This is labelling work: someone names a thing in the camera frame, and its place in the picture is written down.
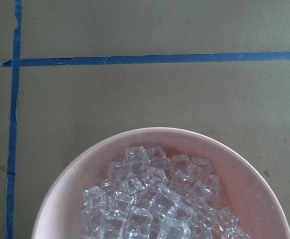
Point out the clear ice cubes pile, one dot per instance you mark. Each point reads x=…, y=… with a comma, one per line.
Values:
x=148, y=195

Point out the pink bowl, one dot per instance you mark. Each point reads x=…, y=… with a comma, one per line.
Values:
x=244, y=190

